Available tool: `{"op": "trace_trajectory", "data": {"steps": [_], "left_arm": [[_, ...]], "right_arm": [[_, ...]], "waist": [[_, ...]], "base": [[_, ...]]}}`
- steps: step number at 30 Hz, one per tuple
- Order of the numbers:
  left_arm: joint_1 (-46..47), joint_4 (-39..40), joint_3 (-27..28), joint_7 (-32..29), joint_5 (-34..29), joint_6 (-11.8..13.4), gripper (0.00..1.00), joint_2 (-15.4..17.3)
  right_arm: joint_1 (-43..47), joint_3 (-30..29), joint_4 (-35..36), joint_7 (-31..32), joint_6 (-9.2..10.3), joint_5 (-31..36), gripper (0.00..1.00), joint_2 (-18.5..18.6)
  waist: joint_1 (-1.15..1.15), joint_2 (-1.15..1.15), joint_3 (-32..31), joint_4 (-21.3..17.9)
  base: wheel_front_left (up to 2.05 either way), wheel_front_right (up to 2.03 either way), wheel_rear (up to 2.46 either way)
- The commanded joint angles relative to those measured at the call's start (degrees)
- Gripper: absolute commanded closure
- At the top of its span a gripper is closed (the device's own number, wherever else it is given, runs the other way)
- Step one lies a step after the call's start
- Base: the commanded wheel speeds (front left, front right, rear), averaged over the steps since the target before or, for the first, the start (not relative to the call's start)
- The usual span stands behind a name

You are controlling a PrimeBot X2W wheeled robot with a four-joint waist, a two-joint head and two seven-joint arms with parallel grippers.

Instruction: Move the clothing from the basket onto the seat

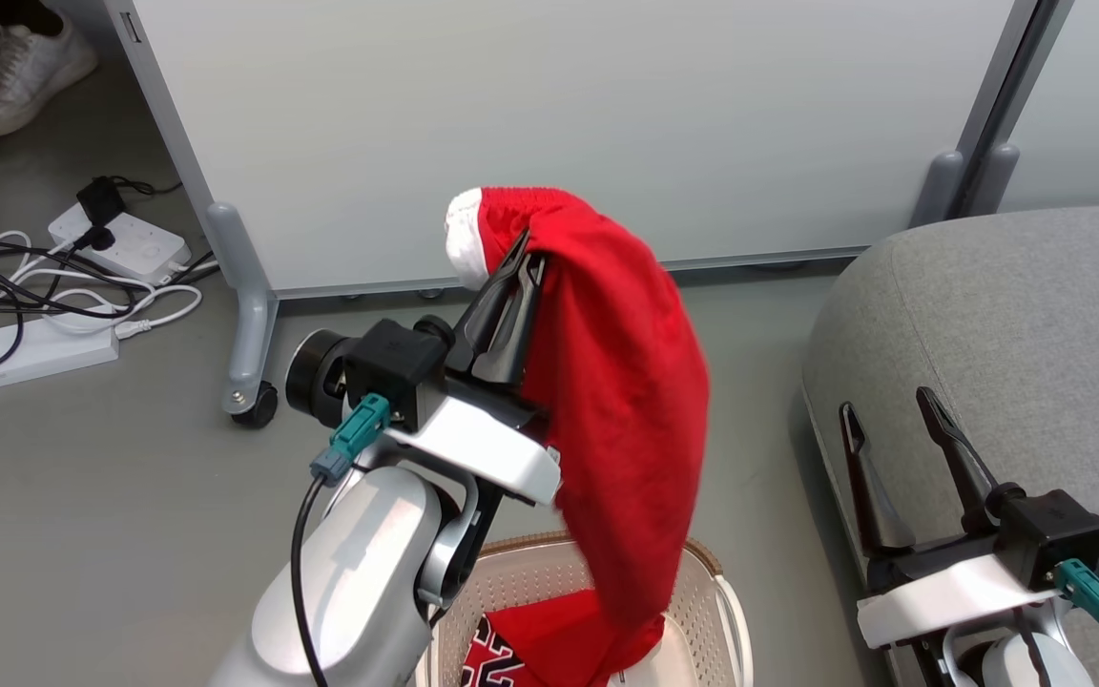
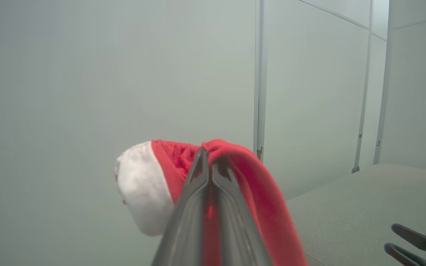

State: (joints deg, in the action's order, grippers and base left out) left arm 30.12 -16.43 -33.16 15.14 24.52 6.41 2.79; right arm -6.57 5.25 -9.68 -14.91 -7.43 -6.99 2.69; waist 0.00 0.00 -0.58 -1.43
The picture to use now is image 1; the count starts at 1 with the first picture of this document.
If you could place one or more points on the teal left camera connector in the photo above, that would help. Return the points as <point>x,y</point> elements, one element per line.
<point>354,434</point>

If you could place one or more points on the red jersey with black print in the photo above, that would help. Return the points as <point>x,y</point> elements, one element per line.
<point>545,644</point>

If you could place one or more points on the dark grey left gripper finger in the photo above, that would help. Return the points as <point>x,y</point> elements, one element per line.
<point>487,310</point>
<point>516,329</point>

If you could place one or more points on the black caster wheel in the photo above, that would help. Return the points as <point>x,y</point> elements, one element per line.
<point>257,405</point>

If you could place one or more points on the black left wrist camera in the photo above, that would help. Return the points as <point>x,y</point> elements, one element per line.
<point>387,367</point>

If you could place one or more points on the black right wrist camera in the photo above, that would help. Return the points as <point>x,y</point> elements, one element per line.
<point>1050,534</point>

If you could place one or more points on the beige perforated laundry basket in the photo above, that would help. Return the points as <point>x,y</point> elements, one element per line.
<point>707,620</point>

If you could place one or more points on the grey fabric sofa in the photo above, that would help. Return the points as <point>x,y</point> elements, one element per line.
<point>1036,334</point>

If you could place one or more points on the red garment with white waistband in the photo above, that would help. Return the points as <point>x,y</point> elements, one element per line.
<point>626,382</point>

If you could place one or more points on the flat white power strip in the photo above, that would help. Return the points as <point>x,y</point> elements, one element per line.
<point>44,355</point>

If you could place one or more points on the white sneaker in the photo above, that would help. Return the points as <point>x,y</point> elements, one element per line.
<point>25,76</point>

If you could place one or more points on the teal right camera connector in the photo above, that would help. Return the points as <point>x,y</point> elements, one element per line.
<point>1093,596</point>

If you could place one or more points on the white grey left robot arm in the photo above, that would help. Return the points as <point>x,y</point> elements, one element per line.
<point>359,582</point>

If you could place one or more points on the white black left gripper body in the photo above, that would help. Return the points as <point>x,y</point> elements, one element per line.
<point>473,439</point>

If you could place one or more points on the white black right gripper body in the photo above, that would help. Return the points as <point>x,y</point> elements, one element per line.
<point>950,592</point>

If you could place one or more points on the white power strip with sockets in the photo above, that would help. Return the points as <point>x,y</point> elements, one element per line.
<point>134,243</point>

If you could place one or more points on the wide white partition panel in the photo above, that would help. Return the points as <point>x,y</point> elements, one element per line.
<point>559,105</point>

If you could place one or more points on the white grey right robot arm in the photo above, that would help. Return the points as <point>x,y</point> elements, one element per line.
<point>1017,663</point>

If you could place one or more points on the black power adapter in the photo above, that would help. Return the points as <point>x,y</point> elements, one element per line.
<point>101,202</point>

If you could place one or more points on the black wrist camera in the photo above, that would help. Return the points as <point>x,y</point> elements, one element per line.
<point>1050,534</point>
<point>387,367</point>

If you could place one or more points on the teal camera connector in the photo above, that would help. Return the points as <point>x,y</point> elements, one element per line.
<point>354,434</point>
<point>1093,596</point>

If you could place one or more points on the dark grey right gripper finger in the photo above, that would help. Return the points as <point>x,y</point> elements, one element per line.
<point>869,487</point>
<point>960,458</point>

